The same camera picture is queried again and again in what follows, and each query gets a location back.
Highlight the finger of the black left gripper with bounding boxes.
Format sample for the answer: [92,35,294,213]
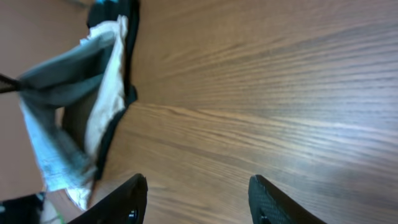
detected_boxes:
[0,73,21,93]

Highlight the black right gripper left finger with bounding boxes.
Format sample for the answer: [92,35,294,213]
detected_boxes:
[69,174,148,224]

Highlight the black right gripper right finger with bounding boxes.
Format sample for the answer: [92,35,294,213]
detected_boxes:
[248,175,325,224]

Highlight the light blue denim shorts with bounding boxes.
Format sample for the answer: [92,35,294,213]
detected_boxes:
[19,32,116,191]

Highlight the beige folded shorts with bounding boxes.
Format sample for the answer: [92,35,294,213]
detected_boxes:
[65,14,129,211]

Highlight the black folded garment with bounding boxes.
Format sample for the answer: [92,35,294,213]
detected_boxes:
[86,0,141,180]

